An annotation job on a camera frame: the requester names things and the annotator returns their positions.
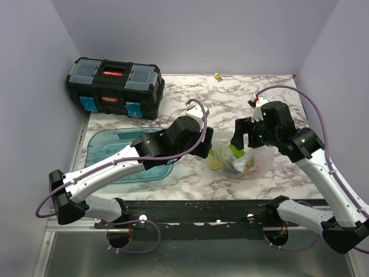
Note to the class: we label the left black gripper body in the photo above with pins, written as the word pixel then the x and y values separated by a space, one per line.
pixel 201 150

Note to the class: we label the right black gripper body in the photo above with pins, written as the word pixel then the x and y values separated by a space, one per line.
pixel 256 131

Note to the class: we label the translucent white plastic bag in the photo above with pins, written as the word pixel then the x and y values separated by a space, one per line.
pixel 254 164

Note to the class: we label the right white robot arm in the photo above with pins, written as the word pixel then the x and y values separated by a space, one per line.
pixel 346 224

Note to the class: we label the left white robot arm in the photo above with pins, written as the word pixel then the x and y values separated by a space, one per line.
pixel 74 192

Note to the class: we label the green fake fruit in bag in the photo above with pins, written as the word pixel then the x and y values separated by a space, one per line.
pixel 235 151

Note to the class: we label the small yellow blue object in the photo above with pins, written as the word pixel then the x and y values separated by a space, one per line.
pixel 218 77

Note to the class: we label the teal transparent plastic tray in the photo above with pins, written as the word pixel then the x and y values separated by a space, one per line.
pixel 109 142

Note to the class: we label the black plastic toolbox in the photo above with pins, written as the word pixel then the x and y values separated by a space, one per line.
pixel 113 87

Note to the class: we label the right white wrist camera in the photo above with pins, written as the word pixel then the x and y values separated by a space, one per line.
pixel 256 103

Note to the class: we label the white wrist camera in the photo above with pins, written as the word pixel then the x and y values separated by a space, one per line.
pixel 256 103
pixel 193 110

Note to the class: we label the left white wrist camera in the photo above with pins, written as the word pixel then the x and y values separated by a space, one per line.
pixel 193 110

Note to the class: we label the black metal base rail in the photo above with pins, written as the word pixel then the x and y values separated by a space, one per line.
pixel 197 220

